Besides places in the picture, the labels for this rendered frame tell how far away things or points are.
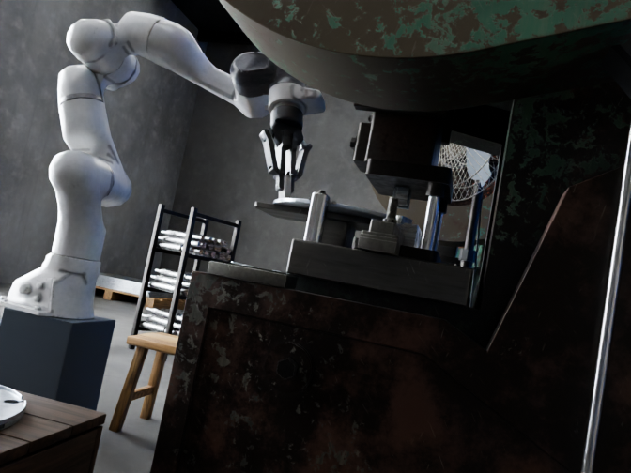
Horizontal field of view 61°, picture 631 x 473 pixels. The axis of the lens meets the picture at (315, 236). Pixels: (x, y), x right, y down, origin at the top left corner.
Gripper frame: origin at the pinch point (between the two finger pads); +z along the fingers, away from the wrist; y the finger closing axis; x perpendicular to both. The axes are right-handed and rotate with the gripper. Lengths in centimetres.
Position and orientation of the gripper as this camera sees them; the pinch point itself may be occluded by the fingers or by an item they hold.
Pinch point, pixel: (284, 191)
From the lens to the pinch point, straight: 117.2
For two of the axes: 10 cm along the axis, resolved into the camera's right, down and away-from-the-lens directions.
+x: 5.5, -2.9, -7.9
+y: -8.4, -2.0, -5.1
